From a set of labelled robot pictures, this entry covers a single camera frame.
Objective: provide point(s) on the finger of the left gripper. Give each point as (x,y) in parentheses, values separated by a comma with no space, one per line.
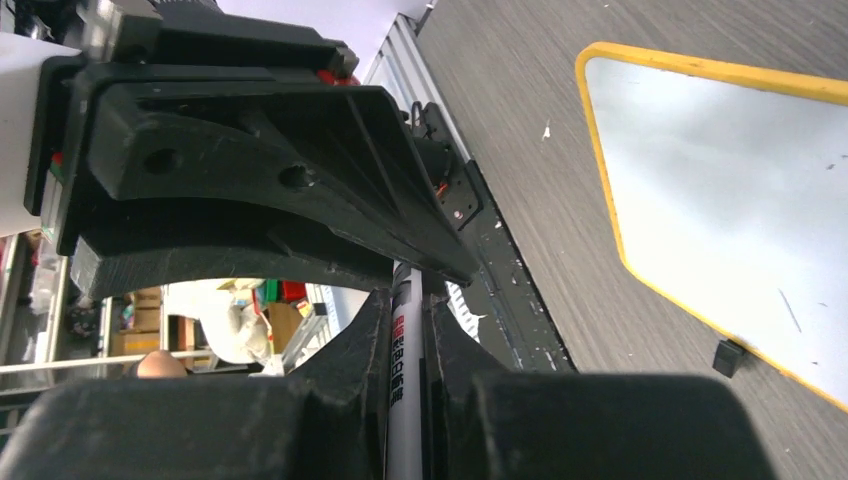
(176,173)

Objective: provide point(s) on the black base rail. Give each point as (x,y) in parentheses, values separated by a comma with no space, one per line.
(502,308)

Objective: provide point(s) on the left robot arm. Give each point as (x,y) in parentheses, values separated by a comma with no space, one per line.
(26,119)

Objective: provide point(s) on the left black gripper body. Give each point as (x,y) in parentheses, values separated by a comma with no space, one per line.
(158,32)

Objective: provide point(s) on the green whiteboard marker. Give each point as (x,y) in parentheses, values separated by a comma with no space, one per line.
(404,426)

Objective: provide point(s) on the yellow framed whiteboard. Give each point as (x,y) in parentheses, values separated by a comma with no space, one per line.
(726,186)

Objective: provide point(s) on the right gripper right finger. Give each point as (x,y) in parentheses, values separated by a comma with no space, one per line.
(488,422)

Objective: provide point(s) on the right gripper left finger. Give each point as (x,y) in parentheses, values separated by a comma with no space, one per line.
(325,420)

